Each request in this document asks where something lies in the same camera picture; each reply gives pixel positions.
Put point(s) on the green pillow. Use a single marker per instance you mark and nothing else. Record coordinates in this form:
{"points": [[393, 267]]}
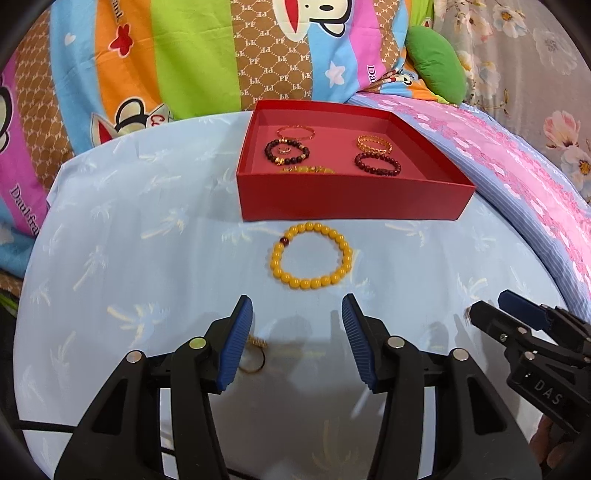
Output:
{"points": [[436, 64]]}

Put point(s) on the grey floral cloth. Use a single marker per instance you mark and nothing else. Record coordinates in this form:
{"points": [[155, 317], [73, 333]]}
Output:
{"points": [[521, 69]]}

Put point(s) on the red cardboard box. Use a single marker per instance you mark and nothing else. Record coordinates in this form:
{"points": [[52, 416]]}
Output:
{"points": [[351, 198]]}

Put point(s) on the light blue palm-print sheet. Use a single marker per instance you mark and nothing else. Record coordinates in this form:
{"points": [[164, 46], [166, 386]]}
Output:
{"points": [[138, 221]]}

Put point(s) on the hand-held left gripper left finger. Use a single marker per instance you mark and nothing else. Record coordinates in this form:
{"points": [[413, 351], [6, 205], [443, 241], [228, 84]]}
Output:
{"points": [[235, 341]]}

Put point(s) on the person's right hand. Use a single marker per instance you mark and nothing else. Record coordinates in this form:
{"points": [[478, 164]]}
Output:
{"points": [[540, 443]]}

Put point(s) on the pink and blue quilt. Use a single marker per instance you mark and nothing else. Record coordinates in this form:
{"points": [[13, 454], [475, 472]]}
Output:
{"points": [[508, 161]]}

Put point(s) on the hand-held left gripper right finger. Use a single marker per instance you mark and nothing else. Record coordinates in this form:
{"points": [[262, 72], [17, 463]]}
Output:
{"points": [[360, 341]]}

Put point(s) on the colourful striped printed blanket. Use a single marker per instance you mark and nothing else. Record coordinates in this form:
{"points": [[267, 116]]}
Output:
{"points": [[184, 60]]}

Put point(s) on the thin gold bangle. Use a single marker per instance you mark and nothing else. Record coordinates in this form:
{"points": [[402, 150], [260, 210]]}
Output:
{"points": [[295, 126]]}

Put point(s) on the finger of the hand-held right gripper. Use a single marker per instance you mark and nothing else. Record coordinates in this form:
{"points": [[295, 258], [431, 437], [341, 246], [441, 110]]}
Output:
{"points": [[489, 321], [521, 304]]}

